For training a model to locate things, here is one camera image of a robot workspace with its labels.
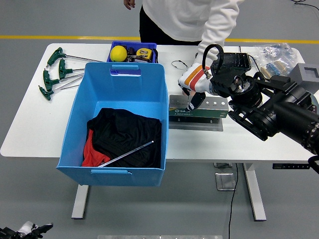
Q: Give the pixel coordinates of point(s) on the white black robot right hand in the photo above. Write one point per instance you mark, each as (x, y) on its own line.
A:
(195, 79)

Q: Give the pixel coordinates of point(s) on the person's right hand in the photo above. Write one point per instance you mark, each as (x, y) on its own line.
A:
(129, 3)

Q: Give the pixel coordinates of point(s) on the person's left hand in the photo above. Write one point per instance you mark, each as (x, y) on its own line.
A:
(185, 92)

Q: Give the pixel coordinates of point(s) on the black white robot left hand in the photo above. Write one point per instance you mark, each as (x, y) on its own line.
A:
(30, 231)

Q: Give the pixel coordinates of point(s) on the metal green tool rack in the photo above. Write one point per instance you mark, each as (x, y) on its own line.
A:
(211, 113)

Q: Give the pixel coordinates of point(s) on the person's left forearm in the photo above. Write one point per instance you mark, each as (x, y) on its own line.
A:
(214, 35)

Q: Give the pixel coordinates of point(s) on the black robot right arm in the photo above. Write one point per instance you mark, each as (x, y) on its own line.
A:
(281, 112)

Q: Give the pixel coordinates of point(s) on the large light blue plastic box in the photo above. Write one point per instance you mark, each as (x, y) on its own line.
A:
(119, 87)

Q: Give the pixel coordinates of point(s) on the grey box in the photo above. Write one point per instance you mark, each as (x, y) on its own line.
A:
(297, 72)

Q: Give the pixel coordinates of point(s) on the small dark blue bin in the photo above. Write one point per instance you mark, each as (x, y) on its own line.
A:
(133, 44)

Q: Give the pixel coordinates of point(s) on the black device case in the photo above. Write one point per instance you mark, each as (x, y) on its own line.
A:
(236, 61)

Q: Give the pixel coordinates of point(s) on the dark brown tape roll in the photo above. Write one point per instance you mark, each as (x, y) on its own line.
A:
(131, 51)

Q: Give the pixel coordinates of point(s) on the person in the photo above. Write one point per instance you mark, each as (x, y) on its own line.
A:
(174, 17)

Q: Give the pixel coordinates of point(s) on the small black object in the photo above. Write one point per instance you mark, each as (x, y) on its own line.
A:
(154, 55)

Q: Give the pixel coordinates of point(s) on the yellow ball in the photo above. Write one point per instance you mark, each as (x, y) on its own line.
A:
(118, 53)

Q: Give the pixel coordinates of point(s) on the yellow tape measure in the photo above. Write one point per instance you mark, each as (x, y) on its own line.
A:
(144, 53)

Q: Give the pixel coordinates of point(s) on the white table leg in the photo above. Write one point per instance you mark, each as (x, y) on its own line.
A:
(80, 201)
(255, 196)

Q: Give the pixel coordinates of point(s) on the black cloth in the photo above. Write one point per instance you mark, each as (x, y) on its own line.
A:
(124, 132)

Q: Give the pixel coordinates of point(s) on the clear plastic parts bag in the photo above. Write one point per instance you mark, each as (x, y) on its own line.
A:
(274, 53)

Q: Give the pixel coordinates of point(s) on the metal floor plate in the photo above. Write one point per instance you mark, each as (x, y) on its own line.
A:
(225, 181)

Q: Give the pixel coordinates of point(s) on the red cloth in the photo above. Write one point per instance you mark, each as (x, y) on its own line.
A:
(93, 155)

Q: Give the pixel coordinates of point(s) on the black table control panel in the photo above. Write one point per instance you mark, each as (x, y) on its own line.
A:
(289, 166)

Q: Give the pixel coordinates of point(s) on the metal bracket under table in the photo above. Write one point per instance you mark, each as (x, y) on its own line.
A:
(222, 164)

